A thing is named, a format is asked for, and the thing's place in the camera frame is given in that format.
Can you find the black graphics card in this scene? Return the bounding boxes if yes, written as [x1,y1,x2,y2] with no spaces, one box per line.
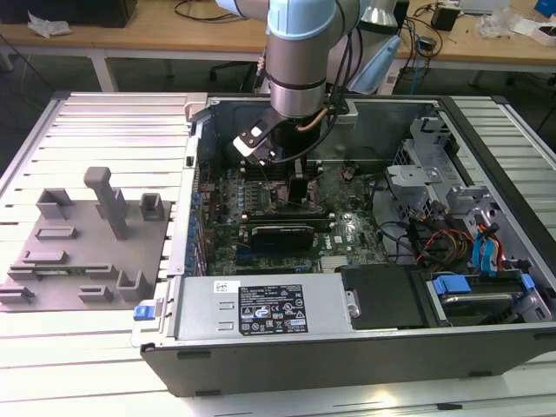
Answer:
[249,223,316,254]

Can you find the green motherboard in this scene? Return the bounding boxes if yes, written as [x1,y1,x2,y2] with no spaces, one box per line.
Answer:
[193,158,390,278]

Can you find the grey power supply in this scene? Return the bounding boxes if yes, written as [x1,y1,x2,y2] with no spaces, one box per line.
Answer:
[173,273,353,342]

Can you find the clear plastic bag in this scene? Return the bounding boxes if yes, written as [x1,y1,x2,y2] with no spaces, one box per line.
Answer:
[475,7,520,39]

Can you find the open white box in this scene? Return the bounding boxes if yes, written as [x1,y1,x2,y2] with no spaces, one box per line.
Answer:
[512,16,556,47]

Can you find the red yellow wire bundle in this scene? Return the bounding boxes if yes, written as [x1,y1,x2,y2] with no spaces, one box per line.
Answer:
[414,225,475,267]

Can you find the black office chair base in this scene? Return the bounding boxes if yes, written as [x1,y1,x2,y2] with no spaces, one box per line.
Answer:
[209,60,267,95]

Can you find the black camera cable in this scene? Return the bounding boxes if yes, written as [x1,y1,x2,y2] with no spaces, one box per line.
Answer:
[273,25,364,165]

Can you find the black drive bay cover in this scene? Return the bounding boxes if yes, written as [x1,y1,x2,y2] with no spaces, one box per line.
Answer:
[337,263,435,332]

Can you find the hard disk in blue carrier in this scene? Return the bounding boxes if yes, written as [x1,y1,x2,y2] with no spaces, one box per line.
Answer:
[427,271,546,328]

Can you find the crumpled white plastic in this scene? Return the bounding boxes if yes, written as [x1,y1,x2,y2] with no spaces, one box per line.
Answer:
[26,10,73,39]

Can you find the black computer box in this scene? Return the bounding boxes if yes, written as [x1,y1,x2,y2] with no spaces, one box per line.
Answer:
[0,0,139,28]

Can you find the grey parts rack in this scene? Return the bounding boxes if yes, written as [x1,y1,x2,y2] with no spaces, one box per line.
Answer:
[0,166,175,314]

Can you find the blue network cable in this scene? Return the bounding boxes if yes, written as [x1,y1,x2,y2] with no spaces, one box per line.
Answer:
[409,51,426,95]

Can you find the silver chipset heatsink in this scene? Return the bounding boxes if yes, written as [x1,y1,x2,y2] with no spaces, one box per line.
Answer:
[320,255,352,274]

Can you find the wooden desk white frame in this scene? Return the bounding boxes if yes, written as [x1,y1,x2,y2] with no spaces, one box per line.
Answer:
[0,0,556,95]

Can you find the grey metal disk bay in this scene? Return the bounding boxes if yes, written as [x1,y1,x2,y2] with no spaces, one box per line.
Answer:
[384,113,507,244]

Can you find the black RAM slot bank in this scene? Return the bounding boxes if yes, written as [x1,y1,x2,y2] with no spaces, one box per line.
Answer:
[241,210,338,232]
[239,156,325,182]

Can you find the black grey PC case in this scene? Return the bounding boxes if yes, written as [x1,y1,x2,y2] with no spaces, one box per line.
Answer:
[129,93,556,399]

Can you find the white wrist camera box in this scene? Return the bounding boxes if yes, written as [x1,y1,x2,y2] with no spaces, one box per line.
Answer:
[232,108,286,167]

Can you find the flat silver box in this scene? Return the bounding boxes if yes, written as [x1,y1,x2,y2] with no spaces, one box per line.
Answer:
[459,0,512,14]

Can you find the blue flat wire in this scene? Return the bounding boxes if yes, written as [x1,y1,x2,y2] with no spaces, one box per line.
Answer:
[471,222,507,279]

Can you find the black power adapter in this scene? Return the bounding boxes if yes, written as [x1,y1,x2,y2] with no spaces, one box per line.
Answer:
[430,4,460,32]

